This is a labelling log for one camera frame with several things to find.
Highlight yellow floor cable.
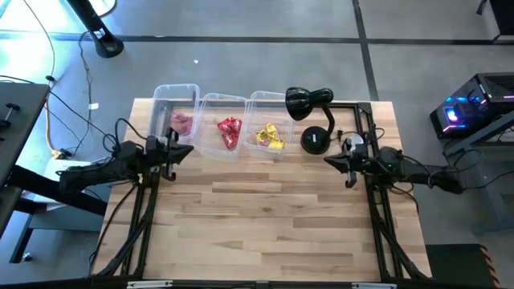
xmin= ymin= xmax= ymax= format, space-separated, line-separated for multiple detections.
xmin=22 ymin=0 xmax=67 ymax=161

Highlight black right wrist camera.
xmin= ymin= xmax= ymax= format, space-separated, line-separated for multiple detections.
xmin=350 ymin=144 xmax=369 ymax=161

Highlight clear plastic bin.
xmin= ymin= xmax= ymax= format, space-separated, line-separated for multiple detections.
xmin=243 ymin=90 xmax=295 ymax=161
xmin=147 ymin=83 xmax=201 ymax=151
xmin=195 ymin=92 xmax=247 ymax=163

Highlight black desk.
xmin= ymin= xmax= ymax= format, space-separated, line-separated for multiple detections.
xmin=0 ymin=81 xmax=109 ymax=264

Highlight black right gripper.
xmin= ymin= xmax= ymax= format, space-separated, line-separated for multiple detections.
xmin=323 ymin=143 xmax=371 ymax=189

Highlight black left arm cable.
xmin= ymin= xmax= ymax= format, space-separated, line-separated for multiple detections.
xmin=101 ymin=116 xmax=148 ymax=157

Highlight black floor stand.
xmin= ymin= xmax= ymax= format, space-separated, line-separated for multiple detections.
xmin=66 ymin=0 xmax=125 ymax=59

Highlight grey metal side table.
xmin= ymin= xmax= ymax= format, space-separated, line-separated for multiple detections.
xmin=443 ymin=115 xmax=514 ymax=235

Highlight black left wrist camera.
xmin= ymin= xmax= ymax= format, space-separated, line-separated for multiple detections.
xmin=145 ymin=136 xmax=163 ymax=156

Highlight black gooseneck desk lamp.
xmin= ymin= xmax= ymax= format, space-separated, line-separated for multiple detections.
xmin=284 ymin=86 xmax=336 ymax=156

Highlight black case with hazard stripes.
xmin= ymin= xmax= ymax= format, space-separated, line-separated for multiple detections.
xmin=425 ymin=242 xmax=502 ymax=289

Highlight black computer with coloured lights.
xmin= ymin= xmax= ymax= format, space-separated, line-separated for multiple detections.
xmin=429 ymin=71 xmax=514 ymax=140

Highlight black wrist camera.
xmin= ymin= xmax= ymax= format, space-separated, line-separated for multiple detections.
xmin=350 ymin=144 xmax=369 ymax=161
xmin=145 ymin=136 xmax=163 ymax=156

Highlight black desk clamp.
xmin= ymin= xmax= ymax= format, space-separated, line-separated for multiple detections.
xmin=0 ymin=102 xmax=22 ymax=130

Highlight silver metal bracket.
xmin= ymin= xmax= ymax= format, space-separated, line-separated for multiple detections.
xmin=351 ymin=281 xmax=398 ymax=289
xmin=126 ymin=280 xmax=174 ymax=289

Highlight black cabinet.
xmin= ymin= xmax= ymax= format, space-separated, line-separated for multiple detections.
xmin=476 ymin=0 xmax=514 ymax=44

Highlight black floor cable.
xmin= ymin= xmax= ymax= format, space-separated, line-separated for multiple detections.
xmin=77 ymin=31 xmax=96 ymax=157

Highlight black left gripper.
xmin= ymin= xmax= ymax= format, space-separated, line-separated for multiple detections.
xmin=160 ymin=127 xmax=195 ymax=182

